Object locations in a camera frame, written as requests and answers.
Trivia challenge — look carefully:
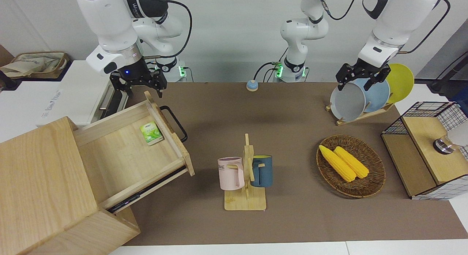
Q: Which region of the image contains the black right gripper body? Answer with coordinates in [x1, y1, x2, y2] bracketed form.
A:
[118, 59, 150, 86]

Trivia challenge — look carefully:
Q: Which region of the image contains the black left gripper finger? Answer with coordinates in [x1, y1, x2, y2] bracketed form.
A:
[364, 64, 391, 91]
[336, 64, 351, 91]

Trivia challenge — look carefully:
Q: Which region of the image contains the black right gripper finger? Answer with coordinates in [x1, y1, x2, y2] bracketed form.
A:
[148, 70, 167, 99]
[110, 74, 132, 96]

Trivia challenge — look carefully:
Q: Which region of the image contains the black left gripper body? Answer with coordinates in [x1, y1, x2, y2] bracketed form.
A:
[347, 61, 382, 80]

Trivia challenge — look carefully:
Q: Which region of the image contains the black metal drawer handle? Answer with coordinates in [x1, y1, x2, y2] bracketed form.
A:
[159, 106, 188, 143]

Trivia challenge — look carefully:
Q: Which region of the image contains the light wooden drawer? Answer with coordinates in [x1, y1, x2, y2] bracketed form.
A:
[73, 90, 195, 214]

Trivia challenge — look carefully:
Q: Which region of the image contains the light wooden drawer cabinet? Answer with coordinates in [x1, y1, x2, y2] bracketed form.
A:
[0, 116, 141, 255]

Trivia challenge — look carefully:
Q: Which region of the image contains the yellow plate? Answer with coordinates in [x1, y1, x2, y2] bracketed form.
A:
[384, 63, 415, 104]

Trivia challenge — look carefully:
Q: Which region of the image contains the light blue plate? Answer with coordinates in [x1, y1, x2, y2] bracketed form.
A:
[353, 78, 390, 113]

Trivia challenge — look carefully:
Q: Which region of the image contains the grey plate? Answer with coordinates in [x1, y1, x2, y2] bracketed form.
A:
[330, 82, 367, 122]

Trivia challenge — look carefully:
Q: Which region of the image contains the wooden plate rack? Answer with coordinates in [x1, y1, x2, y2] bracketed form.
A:
[325, 101, 395, 126]

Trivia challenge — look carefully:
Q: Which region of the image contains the white toaster oven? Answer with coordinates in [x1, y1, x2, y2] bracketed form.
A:
[37, 60, 129, 127]

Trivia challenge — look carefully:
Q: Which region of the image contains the green tea packet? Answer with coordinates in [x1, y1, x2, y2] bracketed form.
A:
[140, 122, 164, 146]

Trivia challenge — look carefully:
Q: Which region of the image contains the black stand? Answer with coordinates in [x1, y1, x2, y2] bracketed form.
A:
[413, 52, 468, 98]

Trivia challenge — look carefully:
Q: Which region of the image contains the brown table mat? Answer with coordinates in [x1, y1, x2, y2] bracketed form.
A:
[122, 82, 468, 246]

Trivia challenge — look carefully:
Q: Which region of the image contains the yellow corn cob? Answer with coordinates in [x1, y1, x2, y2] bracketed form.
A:
[318, 145, 357, 183]
[333, 146, 370, 179]

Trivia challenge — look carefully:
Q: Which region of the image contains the beige canvas bag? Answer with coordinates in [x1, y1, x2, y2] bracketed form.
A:
[0, 52, 70, 80]

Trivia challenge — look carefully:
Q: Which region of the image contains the brown wicker basket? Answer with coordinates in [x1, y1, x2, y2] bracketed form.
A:
[316, 135, 386, 199]

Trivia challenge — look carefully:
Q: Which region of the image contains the brown cardboard box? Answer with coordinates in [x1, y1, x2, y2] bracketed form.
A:
[0, 45, 14, 65]

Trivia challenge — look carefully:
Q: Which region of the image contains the pink mug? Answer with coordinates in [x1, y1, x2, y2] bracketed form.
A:
[218, 157, 245, 191]

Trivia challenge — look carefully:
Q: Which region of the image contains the dark blue mug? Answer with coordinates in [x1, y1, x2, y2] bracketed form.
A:
[250, 155, 273, 188]

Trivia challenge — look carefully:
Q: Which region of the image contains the wooden mug rack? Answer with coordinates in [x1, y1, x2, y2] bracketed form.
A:
[224, 134, 267, 211]

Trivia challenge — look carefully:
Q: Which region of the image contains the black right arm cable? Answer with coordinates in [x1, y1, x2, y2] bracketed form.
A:
[126, 0, 193, 61]

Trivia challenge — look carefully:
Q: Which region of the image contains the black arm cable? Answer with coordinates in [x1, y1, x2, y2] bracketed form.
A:
[317, 0, 451, 54]
[126, 0, 193, 61]

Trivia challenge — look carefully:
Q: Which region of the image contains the black base cable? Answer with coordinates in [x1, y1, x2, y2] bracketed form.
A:
[254, 46, 289, 83]

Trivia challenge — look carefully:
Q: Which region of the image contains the wooden shelf with wire basket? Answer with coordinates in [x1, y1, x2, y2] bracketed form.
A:
[381, 101, 468, 200]

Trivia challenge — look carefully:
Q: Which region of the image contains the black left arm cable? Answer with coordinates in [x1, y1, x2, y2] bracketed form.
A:
[317, 0, 451, 54]

